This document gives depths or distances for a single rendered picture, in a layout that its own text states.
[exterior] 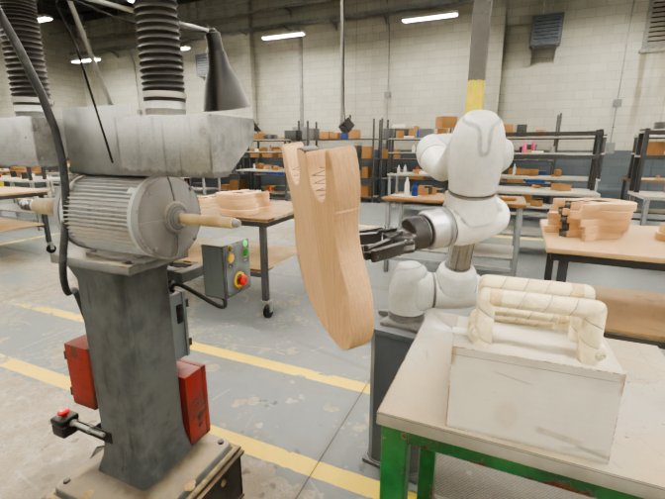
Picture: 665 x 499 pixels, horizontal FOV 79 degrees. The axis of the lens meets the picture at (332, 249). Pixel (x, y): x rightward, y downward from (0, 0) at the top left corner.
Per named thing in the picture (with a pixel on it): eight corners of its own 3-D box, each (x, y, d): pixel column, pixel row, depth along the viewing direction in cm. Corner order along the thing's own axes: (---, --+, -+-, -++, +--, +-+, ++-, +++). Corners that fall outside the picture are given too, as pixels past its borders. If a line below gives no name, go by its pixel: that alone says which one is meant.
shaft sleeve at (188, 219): (189, 216, 121) (185, 226, 120) (182, 211, 118) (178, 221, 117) (238, 221, 114) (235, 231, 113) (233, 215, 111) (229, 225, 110)
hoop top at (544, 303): (475, 306, 71) (477, 289, 70) (476, 300, 74) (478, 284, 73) (608, 324, 64) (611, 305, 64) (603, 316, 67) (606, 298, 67)
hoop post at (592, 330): (578, 363, 67) (586, 312, 65) (574, 354, 70) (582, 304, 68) (600, 367, 66) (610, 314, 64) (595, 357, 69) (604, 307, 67)
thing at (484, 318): (472, 347, 73) (477, 298, 71) (472, 339, 76) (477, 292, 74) (491, 349, 72) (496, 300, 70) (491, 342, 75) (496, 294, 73)
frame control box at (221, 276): (166, 310, 151) (159, 243, 144) (205, 291, 170) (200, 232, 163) (219, 321, 141) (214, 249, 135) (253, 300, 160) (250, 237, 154)
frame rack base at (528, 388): (444, 428, 77) (451, 347, 73) (450, 385, 91) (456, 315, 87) (611, 465, 68) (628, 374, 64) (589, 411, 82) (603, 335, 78)
